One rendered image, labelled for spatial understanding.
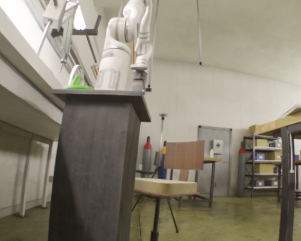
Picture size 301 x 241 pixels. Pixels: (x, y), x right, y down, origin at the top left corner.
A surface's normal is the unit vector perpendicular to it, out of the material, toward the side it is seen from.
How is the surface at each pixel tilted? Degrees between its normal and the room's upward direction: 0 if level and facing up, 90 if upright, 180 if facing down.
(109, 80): 90
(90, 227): 90
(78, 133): 90
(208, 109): 90
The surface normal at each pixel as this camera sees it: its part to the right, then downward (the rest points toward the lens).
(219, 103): 0.06, -0.26
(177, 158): -0.61, -0.27
